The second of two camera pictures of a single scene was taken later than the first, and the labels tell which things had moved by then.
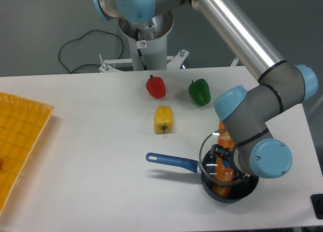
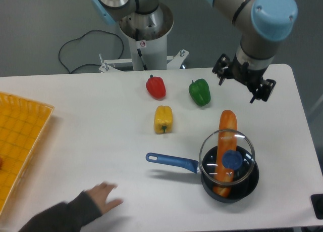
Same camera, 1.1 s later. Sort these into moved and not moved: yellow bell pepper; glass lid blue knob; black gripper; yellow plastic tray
Moved: black gripper
Not moved: yellow bell pepper; glass lid blue knob; yellow plastic tray
